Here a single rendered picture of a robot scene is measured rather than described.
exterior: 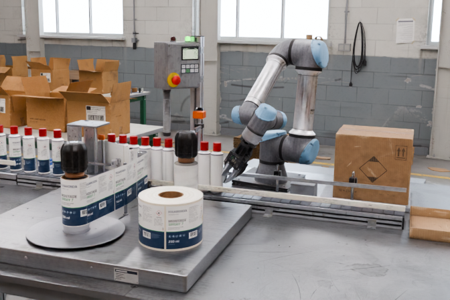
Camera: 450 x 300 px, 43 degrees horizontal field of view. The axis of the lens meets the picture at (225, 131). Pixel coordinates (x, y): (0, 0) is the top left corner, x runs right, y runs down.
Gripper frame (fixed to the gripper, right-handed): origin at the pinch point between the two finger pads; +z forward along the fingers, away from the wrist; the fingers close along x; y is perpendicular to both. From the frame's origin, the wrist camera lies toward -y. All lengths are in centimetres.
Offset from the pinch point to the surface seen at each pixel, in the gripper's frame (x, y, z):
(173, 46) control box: -46, -1, -34
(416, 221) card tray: 69, -5, -28
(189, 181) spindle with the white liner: -6.3, 31.8, -4.4
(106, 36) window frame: -359, -597, 157
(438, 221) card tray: 76, -7, -32
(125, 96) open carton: -110, -144, 49
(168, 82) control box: -40.3, 1.1, -21.0
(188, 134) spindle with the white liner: -15.2, 31.2, -18.6
